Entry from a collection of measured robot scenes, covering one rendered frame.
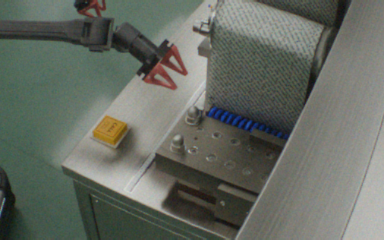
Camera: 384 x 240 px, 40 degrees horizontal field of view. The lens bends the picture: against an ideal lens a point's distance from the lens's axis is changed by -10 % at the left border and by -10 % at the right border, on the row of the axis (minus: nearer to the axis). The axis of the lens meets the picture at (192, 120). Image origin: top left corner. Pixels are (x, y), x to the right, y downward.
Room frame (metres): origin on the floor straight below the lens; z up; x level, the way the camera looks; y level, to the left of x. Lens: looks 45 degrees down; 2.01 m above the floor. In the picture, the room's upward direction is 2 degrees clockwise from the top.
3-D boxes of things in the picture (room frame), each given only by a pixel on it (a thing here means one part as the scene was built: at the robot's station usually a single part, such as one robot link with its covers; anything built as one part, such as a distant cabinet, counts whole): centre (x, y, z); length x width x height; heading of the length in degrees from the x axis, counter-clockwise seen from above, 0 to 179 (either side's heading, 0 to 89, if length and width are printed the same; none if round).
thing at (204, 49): (1.13, -0.04, 1.05); 0.06 x 0.05 x 0.31; 65
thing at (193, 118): (0.96, 0.00, 1.05); 0.04 x 0.04 x 0.04
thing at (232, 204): (0.76, -0.11, 0.96); 0.10 x 0.03 x 0.11; 65
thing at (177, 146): (0.87, 0.03, 1.05); 0.04 x 0.04 x 0.04
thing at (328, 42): (0.97, -0.29, 1.25); 0.15 x 0.01 x 0.15; 155
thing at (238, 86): (0.97, -0.14, 1.11); 0.23 x 0.01 x 0.18; 65
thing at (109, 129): (1.03, 0.21, 0.91); 0.07 x 0.07 x 0.02; 65
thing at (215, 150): (0.85, -0.13, 1.00); 0.40 x 0.16 x 0.06; 65
